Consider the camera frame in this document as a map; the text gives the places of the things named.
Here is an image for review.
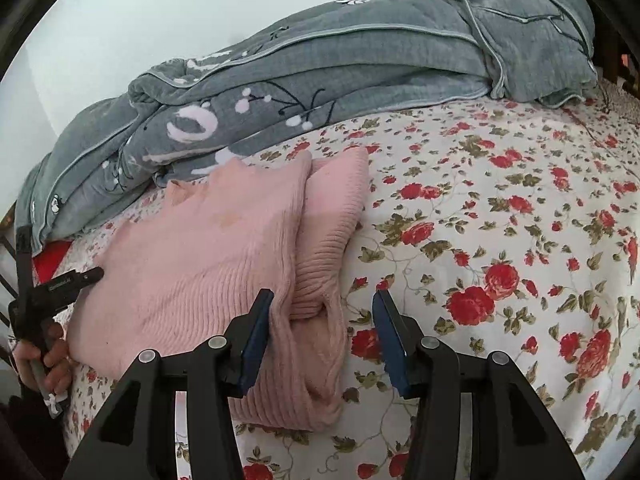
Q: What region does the pink knitted sweater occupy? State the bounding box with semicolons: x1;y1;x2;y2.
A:
67;148;369;431

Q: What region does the person's left hand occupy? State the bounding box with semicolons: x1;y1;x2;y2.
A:
12;322;73;394

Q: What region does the wooden bed headboard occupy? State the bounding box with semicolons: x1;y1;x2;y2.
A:
0;204;18;365

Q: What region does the red cloth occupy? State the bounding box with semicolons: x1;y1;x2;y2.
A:
32;240;72;283

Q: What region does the floral rose bed sheet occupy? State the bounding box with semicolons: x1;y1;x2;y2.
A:
52;91;640;480

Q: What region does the grey floral quilt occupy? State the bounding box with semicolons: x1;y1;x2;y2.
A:
14;0;597;252

